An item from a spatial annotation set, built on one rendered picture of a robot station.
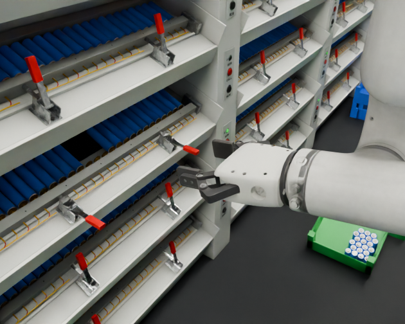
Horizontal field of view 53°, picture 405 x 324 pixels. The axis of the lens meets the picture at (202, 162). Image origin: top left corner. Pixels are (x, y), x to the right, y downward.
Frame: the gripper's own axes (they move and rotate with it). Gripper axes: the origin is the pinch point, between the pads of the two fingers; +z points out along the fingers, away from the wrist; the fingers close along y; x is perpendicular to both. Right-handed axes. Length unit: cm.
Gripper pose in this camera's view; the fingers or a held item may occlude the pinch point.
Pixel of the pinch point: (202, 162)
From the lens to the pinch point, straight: 63.2
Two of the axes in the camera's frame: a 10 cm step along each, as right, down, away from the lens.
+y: 5.7, -4.7, 6.8
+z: -8.0, -1.5, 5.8
